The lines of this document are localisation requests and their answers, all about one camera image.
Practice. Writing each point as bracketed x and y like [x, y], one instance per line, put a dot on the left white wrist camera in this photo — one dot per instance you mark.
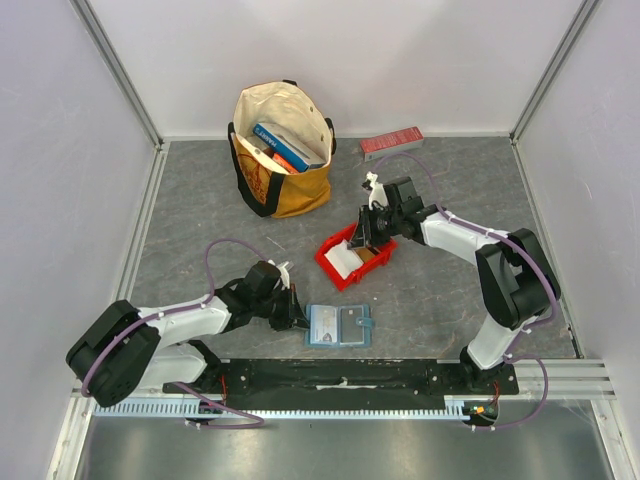
[285, 270]

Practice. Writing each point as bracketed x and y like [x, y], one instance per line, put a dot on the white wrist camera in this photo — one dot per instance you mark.
[285, 270]
[377, 198]

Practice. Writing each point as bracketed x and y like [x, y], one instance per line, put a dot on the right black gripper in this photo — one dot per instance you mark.
[368, 226]

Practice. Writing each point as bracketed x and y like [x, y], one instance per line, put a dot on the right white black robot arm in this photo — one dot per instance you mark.
[518, 286]

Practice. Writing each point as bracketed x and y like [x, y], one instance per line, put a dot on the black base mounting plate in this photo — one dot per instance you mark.
[243, 377]

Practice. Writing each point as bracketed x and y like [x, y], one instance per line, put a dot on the orange book in bag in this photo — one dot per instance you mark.
[283, 163]

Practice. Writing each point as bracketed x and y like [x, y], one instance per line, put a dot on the red plastic bin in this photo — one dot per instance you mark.
[382, 259]

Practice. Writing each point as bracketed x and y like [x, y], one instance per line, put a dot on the dark credit card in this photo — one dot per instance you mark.
[351, 333]

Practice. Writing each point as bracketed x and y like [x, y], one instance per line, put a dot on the blue leather card holder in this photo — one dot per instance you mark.
[365, 321]

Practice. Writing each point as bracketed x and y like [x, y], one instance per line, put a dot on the blue book in bag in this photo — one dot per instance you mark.
[283, 143]

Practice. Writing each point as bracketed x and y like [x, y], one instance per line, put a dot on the red rectangular carton box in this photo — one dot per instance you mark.
[389, 143]

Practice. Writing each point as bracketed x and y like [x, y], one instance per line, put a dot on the white cards stack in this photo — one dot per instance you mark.
[343, 260]

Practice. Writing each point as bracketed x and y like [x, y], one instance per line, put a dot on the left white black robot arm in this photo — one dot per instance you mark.
[128, 348]

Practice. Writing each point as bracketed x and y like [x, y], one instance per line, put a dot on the silver white credit card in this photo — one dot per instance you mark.
[323, 325]

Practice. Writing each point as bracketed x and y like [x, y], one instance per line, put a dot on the brown striped card in bin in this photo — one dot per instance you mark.
[367, 254]

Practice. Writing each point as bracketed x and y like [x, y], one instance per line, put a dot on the grey slotted cable duct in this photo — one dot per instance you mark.
[191, 408]

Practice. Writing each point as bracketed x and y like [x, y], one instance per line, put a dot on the yellow canvas tote bag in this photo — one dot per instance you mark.
[265, 187]

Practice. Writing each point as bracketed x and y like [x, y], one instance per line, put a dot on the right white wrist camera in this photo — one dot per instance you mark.
[377, 198]

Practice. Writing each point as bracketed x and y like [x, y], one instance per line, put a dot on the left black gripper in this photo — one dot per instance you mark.
[293, 314]

